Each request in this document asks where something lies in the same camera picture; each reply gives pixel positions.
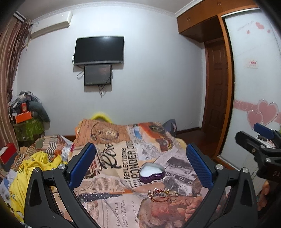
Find red gold braided bracelet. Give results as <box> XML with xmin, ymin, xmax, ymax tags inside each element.
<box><xmin>147</xmin><ymin>188</ymin><xmax>171</xmax><ymax>203</ymax></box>

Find purple heart-shaped tin box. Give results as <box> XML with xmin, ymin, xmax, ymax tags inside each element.
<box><xmin>139</xmin><ymin>162</ymin><xmax>165</xmax><ymax>183</ymax></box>

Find yellow cartoon blanket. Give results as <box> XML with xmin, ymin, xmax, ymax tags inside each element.
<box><xmin>9</xmin><ymin>152</ymin><xmax>63</xmax><ymax>223</ymax></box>

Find brown wooden door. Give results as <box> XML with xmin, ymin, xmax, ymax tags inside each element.
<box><xmin>202</xmin><ymin>40</ymin><xmax>228</xmax><ymax>141</ymax></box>

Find newspaper print bed blanket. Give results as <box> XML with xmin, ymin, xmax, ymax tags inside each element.
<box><xmin>13</xmin><ymin>119</ymin><xmax>229</xmax><ymax>228</ymax></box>

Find red white box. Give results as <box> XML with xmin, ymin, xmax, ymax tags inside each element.
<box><xmin>1</xmin><ymin>143</ymin><xmax>17</xmax><ymax>164</ymax></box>

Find striped patchwork pillow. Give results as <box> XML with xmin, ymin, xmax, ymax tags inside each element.
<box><xmin>26</xmin><ymin>135</ymin><xmax>73</xmax><ymax>162</ymax></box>

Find green patterned bag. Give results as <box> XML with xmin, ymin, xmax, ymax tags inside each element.
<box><xmin>13</xmin><ymin>117</ymin><xmax>44</xmax><ymax>142</ymax></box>

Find white wardrobe sliding door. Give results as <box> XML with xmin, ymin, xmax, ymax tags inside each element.
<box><xmin>221</xmin><ymin>9</ymin><xmax>280</xmax><ymax>168</ymax></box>

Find orange box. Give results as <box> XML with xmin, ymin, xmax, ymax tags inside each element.
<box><xmin>15</xmin><ymin>111</ymin><xmax>32</xmax><ymax>123</ymax></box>

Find dark grey pillow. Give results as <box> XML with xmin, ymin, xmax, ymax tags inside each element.
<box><xmin>28</xmin><ymin>101</ymin><xmax>50</xmax><ymax>123</ymax></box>

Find yellow pillow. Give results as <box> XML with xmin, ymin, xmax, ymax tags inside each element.
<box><xmin>90</xmin><ymin>112</ymin><xmax>112</xmax><ymax>123</ymax></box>

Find wooden overhead cabinet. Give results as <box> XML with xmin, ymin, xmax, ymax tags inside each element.
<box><xmin>177</xmin><ymin>0</ymin><xmax>258</xmax><ymax>43</ymax></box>

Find striped brown curtain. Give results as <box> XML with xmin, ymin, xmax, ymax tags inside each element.
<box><xmin>1</xmin><ymin>18</ymin><xmax>31</xmax><ymax>149</ymax></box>

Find small black wall monitor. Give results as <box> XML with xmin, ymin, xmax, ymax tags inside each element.
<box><xmin>84</xmin><ymin>64</ymin><xmax>112</xmax><ymax>86</ymax></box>

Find large black wall television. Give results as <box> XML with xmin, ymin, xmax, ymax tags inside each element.
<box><xmin>73</xmin><ymin>36</ymin><xmax>124</xmax><ymax>66</ymax></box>

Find white wall air conditioner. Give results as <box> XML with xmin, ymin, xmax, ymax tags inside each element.
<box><xmin>31</xmin><ymin>11</ymin><xmax>72</xmax><ymax>38</ymax></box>

